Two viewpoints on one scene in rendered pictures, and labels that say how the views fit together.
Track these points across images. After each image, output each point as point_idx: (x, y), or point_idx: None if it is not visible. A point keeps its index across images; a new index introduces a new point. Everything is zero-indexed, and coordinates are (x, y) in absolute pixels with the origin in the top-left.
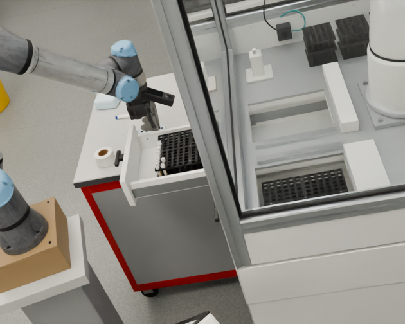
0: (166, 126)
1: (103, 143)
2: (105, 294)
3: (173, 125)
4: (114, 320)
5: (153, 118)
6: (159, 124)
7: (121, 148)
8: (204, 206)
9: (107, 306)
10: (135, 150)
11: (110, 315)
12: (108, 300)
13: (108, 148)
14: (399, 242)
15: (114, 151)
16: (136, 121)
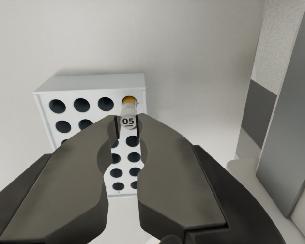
0: (7, 87)
1: (96, 237)
2: (251, 127)
3: None
4: (260, 111)
5: (200, 203)
6: (99, 122)
7: (125, 201)
8: None
9: (266, 121)
10: None
11: (269, 116)
12: (245, 121)
13: (154, 240)
14: None
15: (132, 211)
16: None
